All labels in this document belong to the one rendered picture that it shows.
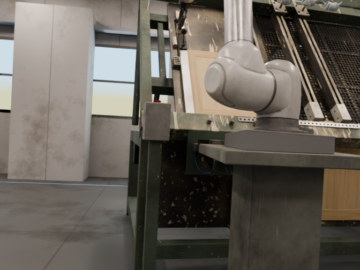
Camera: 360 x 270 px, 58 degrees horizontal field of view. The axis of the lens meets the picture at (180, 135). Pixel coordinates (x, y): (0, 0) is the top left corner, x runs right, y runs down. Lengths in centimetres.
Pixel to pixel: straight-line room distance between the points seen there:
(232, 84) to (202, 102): 90
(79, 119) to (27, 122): 72
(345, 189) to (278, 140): 148
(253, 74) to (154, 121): 60
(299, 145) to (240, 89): 27
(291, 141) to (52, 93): 429
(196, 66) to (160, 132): 73
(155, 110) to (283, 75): 62
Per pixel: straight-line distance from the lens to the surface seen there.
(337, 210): 250
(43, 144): 506
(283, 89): 118
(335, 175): 245
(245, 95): 106
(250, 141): 105
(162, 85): 202
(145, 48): 212
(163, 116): 152
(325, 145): 115
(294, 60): 241
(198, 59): 218
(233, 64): 105
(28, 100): 514
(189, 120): 177
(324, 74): 243
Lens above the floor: 80
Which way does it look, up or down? 1 degrees down
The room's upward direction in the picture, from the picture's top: 3 degrees clockwise
